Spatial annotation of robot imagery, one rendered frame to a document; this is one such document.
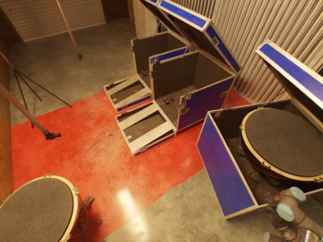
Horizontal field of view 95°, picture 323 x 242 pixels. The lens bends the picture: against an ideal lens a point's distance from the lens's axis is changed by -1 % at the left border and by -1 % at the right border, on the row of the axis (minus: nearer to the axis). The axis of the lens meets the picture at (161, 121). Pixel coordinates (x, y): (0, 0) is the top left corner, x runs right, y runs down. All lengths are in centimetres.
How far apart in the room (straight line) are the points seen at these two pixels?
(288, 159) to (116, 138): 236
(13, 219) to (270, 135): 248
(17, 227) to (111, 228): 98
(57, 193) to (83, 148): 125
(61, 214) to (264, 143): 196
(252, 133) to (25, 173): 319
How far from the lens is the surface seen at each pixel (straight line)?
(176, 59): 281
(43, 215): 180
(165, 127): 264
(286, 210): 126
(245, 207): 172
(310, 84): 132
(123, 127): 289
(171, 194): 235
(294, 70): 139
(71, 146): 304
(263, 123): 200
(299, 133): 214
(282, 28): 329
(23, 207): 193
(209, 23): 170
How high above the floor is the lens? 229
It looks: 51 degrees down
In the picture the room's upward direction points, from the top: straight up
